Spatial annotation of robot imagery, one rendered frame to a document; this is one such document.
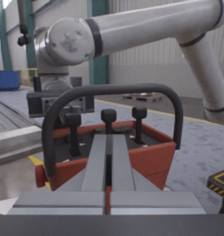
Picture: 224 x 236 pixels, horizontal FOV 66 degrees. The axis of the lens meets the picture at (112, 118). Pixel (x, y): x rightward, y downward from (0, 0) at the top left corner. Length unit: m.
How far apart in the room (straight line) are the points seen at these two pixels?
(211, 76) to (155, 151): 0.75
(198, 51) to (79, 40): 0.62
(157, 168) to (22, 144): 1.26
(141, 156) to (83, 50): 0.23
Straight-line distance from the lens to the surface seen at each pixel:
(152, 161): 0.27
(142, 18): 0.48
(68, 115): 0.24
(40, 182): 0.28
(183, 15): 0.58
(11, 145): 1.44
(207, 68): 0.94
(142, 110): 0.28
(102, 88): 0.20
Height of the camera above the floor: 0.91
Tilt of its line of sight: 15 degrees down
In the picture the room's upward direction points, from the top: straight up
